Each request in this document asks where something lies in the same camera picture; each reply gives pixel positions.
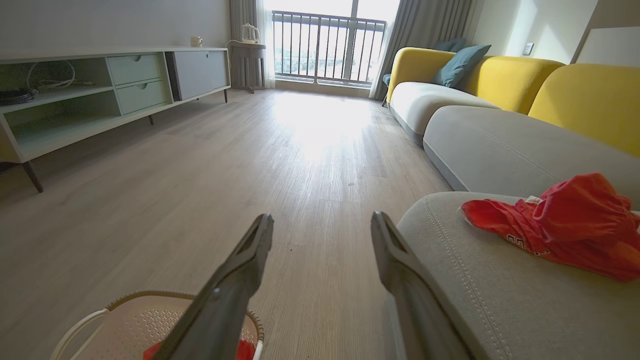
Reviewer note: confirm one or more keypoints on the grey cabinet door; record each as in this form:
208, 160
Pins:
200, 74

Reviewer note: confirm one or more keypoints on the white electric kettle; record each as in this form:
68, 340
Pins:
250, 34

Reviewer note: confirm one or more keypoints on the light grey sofa seat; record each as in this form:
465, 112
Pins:
425, 100

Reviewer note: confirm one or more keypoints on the white low tv cabinet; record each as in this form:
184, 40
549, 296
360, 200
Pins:
75, 127

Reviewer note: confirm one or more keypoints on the grey window curtain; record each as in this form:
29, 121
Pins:
425, 25
242, 25

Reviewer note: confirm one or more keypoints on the small white mug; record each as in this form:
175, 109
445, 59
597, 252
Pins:
196, 41

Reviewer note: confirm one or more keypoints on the dark metal balcony railing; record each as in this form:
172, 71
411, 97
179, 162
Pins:
325, 50

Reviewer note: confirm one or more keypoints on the white brown-rimmed laundry basket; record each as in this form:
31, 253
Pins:
135, 325

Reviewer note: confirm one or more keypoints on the yellow sofa backrest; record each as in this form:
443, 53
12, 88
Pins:
510, 80
595, 105

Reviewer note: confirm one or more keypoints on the large teal cushion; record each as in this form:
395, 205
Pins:
457, 67

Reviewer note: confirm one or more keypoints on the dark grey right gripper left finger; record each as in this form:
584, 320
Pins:
220, 310

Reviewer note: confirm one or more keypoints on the plain red garment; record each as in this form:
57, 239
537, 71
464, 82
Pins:
246, 351

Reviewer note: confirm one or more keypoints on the red printed jersey garment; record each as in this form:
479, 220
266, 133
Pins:
575, 220

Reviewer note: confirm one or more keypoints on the grey ribbed side table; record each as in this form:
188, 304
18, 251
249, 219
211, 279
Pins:
248, 62

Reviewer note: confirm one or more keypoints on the pale green cabinet drawer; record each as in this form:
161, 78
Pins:
135, 69
142, 96

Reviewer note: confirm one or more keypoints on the small teal cushion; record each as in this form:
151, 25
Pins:
450, 45

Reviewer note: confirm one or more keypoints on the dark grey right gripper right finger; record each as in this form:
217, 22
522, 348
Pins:
415, 310

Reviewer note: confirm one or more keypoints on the white wall socket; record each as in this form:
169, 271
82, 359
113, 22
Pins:
528, 49

